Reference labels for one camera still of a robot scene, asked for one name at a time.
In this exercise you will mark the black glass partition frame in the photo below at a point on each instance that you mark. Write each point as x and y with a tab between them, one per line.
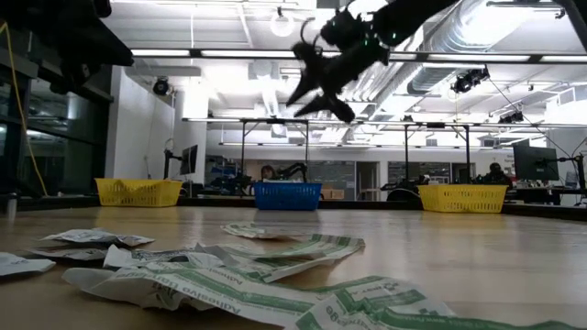
14	137

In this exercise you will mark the white dark-print wipe packet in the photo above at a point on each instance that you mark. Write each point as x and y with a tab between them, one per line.
91	236
69	253
23	265
137	257

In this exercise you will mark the black ceiling spotlights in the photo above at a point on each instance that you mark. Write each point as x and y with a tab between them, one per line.
511	118
468	81

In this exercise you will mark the black computer monitor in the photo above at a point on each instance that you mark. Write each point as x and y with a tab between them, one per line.
534	162

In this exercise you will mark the brown cardboard box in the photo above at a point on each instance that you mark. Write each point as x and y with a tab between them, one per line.
333	192

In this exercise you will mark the person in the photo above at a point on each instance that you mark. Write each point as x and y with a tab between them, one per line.
496	174
267	172

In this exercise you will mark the black metal rig frame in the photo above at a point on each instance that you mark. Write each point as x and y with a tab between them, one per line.
406	156

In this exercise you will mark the black hanging dome camera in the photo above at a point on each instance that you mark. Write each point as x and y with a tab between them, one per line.
160	86

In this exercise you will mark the small grey cylinder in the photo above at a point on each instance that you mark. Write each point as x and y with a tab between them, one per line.
11	205

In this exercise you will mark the black wall monitor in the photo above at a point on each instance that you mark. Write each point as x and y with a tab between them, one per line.
189	159

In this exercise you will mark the green striped bandage wrapper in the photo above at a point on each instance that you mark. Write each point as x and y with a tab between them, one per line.
206	289
321	246
270	268
390	302
252	230

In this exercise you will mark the blue plastic basket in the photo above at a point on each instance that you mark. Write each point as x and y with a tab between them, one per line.
287	197

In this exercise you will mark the yellow plastic basket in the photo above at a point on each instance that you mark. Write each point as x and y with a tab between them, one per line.
462	198
140	192

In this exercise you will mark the silver ceiling duct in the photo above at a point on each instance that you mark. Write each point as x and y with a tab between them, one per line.
440	75

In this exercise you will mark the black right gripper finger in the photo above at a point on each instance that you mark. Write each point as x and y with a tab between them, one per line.
305	89
316	106

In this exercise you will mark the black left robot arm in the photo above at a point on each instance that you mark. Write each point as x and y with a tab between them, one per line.
55	32

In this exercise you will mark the long ceiling light rail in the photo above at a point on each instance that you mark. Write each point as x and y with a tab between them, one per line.
229	53

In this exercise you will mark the black office chair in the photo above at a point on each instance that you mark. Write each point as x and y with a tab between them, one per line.
402	196

